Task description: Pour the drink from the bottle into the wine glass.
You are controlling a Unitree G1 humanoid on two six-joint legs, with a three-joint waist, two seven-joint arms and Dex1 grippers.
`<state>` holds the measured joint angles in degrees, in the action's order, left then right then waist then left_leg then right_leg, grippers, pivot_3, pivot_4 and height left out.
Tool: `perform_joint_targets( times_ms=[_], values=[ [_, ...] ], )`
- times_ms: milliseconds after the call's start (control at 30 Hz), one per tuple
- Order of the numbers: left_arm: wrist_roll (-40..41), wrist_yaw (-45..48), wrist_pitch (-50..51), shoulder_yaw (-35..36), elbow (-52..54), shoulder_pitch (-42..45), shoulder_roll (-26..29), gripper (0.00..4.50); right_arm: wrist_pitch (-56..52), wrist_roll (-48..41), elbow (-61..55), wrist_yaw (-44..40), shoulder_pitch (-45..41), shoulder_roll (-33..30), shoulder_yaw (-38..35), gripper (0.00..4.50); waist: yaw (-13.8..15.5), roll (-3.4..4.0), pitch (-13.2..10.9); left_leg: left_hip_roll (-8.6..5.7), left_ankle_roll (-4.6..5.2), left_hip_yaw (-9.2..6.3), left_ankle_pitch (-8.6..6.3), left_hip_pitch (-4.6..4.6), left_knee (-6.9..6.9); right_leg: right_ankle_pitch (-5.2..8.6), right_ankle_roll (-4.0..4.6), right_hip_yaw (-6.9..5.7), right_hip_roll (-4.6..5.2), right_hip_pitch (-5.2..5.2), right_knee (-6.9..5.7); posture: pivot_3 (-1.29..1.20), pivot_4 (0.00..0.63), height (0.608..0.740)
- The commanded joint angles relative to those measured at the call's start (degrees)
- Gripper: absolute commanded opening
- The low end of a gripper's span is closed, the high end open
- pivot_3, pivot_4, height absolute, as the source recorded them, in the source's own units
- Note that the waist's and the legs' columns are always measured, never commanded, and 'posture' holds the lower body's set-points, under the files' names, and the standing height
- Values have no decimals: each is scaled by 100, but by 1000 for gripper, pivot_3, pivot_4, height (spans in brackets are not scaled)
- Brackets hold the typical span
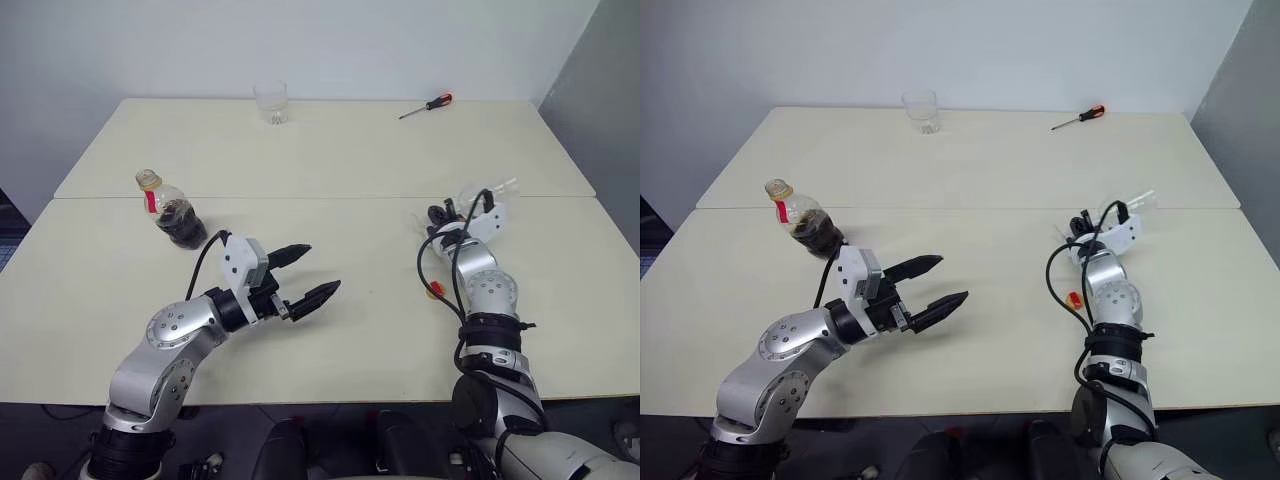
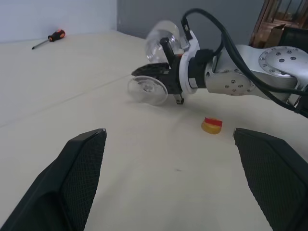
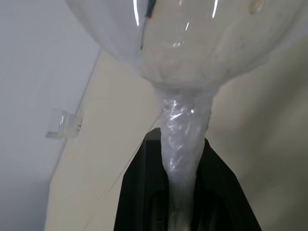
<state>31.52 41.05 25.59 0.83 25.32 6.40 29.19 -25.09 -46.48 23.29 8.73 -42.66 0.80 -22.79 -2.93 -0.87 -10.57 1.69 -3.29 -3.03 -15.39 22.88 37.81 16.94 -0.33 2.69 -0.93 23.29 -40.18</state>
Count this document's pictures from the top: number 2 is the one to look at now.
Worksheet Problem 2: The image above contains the black box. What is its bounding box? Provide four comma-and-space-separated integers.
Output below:
281, 26, 308, 54

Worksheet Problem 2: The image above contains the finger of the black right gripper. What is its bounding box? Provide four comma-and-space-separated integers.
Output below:
160, 37, 176, 69
131, 62, 170, 78

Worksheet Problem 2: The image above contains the brown cardboard box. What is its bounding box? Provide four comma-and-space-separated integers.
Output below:
268, 23, 287, 47

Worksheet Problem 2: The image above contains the brown wooden shelf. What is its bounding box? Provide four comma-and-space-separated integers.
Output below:
249, 0, 308, 47

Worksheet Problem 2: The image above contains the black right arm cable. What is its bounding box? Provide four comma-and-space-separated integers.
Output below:
180, 8, 308, 114

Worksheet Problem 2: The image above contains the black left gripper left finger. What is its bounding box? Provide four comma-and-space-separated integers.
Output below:
0, 128, 107, 231

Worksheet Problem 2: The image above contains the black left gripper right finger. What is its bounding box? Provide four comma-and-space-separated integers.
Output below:
232, 128, 308, 231

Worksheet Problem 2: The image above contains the orange black screwdriver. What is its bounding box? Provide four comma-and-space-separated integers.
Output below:
31, 28, 66, 51

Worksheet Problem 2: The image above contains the small yellow red cap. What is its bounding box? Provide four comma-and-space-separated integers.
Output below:
201, 116, 223, 135

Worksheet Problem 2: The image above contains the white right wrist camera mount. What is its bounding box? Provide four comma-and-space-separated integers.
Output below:
178, 30, 201, 95

